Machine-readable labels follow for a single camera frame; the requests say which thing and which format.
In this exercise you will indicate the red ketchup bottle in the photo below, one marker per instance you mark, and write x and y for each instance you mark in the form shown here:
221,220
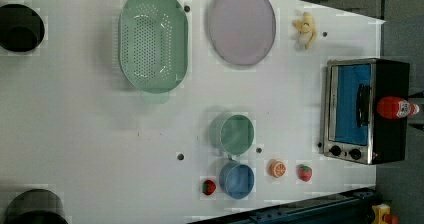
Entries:
392,107

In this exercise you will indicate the toy strawberry near oven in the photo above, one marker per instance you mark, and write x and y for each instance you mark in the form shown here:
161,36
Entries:
304,173

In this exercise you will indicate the black silver toaster oven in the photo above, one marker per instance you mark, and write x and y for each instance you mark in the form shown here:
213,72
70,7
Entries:
353,128

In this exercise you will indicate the green mug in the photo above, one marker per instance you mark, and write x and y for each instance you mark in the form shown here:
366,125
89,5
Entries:
232,133

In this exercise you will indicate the blue mug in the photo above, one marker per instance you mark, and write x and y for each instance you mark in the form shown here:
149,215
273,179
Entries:
236,180

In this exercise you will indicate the toy strawberry by blue mug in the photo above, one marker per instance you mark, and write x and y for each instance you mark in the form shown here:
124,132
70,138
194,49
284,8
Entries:
208,187

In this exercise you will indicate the lilac round plate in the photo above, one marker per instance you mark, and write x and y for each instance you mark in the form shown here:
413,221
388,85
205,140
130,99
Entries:
242,31

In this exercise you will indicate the toy orange half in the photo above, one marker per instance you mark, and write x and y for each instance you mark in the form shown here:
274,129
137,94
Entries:
277,169

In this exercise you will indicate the green perforated colander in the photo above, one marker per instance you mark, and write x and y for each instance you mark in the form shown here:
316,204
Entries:
153,44

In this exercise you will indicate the peeled toy banana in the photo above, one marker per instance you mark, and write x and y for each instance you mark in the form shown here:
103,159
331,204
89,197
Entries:
306,29

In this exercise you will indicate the yellow red toy object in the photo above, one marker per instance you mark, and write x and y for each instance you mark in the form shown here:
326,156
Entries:
383,215

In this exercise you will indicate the blue metal frame rail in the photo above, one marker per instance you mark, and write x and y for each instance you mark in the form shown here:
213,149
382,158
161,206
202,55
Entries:
350,207

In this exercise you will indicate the black cylinder post upper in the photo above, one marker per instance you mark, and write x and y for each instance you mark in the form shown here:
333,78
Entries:
21,28

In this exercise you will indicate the black cylinder post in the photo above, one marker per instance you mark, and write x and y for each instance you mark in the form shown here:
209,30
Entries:
21,28
36,206

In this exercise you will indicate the black cylinder post lower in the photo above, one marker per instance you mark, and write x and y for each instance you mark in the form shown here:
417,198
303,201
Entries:
36,206

